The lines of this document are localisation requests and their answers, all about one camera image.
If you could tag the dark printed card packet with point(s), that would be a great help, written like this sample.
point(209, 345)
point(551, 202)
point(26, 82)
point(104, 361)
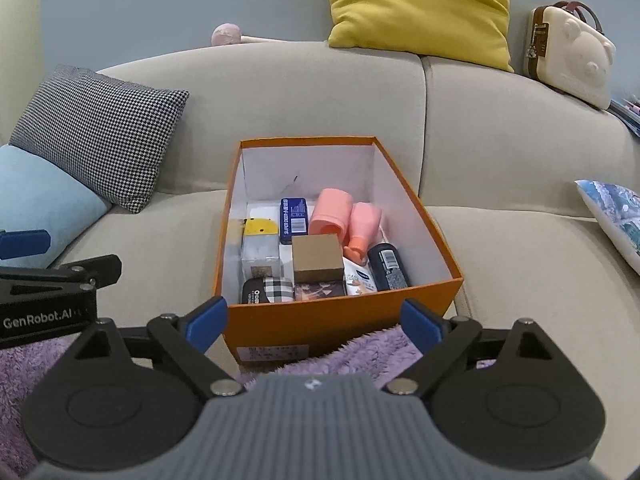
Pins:
point(320, 290)

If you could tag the cream bear suitcase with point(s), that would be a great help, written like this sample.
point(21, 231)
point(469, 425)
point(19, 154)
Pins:
point(575, 55)

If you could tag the plaid case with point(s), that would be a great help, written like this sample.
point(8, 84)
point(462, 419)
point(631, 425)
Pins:
point(275, 290)

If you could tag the yellow pillow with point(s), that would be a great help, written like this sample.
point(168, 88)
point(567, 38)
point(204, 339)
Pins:
point(420, 5)

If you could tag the houndstooth pillow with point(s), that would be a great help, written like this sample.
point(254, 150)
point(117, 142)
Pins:
point(95, 130)

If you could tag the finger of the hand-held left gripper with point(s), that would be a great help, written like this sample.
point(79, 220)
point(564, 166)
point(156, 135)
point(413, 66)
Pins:
point(100, 270)
point(25, 244)

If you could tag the stack of magazines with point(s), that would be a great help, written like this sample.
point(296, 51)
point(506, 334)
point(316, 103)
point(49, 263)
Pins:
point(627, 110)

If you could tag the white tube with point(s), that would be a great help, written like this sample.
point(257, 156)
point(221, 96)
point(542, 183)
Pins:
point(359, 277)

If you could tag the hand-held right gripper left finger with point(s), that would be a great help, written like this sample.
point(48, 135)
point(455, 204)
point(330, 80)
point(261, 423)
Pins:
point(207, 322)

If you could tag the clear plastic box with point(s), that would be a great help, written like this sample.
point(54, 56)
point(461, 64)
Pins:
point(260, 252)

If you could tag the blue tin case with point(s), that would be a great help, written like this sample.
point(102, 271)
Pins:
point(293, 220)

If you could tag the purple fuzzy blanket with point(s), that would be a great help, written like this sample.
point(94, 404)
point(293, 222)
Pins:
point(370, 355)

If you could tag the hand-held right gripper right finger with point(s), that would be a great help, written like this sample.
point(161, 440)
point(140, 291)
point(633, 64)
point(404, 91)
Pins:
point(422, 325)

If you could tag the pink cylindrical jar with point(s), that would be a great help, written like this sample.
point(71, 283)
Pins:
point(327, 212)

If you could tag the orange cardboard box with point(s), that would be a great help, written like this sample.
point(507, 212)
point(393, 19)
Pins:
point(320, 322)

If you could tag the blue printed pillow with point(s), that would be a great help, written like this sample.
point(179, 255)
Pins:
point(615, 215)

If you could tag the dark bottle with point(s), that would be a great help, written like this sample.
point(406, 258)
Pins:
point(387, 265)

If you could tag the brown cardboard box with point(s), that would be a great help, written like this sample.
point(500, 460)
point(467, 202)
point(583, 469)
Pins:
point(317, 257)

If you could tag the light blue pillow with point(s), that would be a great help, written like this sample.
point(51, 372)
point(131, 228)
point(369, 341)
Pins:
point(45, 195)

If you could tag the beige sofa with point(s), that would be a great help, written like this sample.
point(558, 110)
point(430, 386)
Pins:
point(525, 260)

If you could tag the pink ball massage stick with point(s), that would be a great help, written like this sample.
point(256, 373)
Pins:
point(225, 35)

